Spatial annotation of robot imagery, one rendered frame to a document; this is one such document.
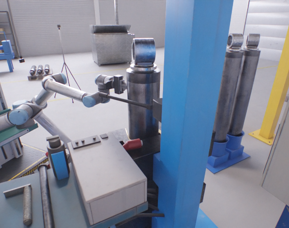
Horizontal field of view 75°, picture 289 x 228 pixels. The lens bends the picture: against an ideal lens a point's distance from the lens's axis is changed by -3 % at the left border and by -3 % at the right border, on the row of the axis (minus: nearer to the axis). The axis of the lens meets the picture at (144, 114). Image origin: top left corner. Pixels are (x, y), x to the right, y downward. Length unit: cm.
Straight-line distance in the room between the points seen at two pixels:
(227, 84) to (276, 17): 1057
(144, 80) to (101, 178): 61
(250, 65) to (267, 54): 1030
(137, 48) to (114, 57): 808
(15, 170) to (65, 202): 165
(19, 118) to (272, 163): 155
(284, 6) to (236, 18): 279
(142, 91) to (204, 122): 45
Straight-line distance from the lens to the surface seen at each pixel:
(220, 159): 282
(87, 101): 146
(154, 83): 117
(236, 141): 292
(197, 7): 71
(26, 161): 261
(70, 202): 92
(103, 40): 903
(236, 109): 272
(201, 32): 73
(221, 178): 269
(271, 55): 1276
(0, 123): 177
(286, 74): 343
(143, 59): 116
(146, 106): 98
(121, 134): 142
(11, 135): 235
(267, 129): 372
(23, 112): 166
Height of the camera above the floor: 173
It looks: 25 degrees down
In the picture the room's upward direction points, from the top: straight up
